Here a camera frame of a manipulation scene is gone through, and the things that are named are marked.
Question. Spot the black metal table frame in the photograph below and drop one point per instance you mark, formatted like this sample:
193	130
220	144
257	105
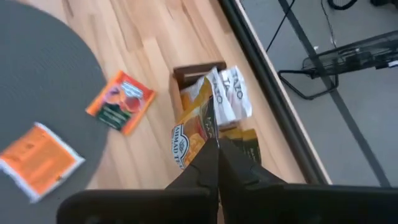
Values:
265	81

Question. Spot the round grey woven placemat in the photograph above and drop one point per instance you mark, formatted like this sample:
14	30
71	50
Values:
46	77

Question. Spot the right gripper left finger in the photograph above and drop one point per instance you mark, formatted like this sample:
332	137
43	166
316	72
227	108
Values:
199	180

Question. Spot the orange white-bordered tea packet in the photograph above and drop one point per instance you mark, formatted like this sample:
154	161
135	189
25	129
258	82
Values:
37	161

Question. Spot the brown wooden tea organizer box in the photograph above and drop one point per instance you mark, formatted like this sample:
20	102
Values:
192	70

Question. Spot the black floor fan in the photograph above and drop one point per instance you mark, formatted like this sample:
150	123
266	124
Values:
357	54

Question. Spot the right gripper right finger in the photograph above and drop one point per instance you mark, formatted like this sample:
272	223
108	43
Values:
236	180

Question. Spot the orange red fruit tea packet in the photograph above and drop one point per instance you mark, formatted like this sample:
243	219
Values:
121	102

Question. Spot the yellow Ahmad tea packet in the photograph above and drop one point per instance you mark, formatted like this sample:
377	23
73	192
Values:
231	135
192	137
252	146

